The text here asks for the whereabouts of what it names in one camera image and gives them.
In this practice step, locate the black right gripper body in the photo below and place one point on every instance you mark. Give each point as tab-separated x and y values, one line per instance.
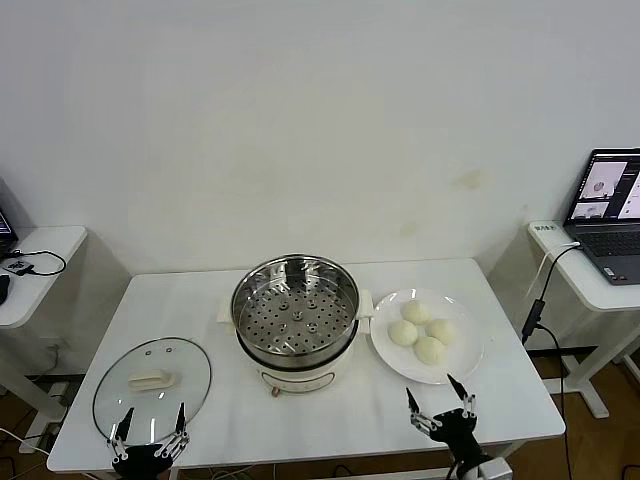
455	432

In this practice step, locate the white side table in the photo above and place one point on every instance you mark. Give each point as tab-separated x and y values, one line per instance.
575	280
40	300

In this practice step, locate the black computer mouse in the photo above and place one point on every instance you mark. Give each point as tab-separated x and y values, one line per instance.
3	290

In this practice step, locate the cream electric cooking pot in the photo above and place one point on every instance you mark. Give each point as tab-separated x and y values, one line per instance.
300	377

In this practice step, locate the white steamed baozi bun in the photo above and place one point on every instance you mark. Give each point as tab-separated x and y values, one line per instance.
441	331
416	312
430	351
403	332

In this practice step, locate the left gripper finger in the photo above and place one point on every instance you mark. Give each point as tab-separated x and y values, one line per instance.
177	435
120	440

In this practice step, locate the white round plate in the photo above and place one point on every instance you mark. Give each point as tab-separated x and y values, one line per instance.
460	310

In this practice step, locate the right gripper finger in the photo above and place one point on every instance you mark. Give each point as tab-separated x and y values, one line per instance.
465	400
417	417

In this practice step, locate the stainless steel steamer basket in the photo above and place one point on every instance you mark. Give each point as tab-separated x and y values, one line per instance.
300	325

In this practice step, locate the grey open laptop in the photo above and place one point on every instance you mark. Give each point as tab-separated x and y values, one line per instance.
610	245

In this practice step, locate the white power strip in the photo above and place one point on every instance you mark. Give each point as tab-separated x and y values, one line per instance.
59	389

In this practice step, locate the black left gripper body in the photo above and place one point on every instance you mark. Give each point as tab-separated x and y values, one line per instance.
142	460

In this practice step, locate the black open laptop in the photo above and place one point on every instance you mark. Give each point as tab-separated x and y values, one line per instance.
5	225

